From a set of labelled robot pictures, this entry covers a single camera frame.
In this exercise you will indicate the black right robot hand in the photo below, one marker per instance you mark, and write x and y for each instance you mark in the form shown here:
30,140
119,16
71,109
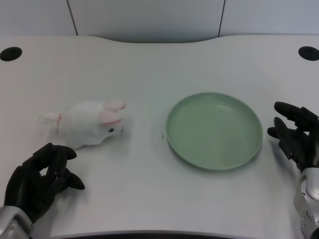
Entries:
297,142

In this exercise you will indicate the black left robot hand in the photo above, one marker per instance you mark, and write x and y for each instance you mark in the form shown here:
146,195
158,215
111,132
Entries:
30,181

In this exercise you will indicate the white plush rabbit doll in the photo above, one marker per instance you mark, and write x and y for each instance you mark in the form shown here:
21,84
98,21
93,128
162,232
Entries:
87,124

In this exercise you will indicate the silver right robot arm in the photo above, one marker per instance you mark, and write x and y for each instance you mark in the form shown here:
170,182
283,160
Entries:
307,201

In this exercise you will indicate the green round plate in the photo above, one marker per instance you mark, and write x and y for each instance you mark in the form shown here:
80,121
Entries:
214,130

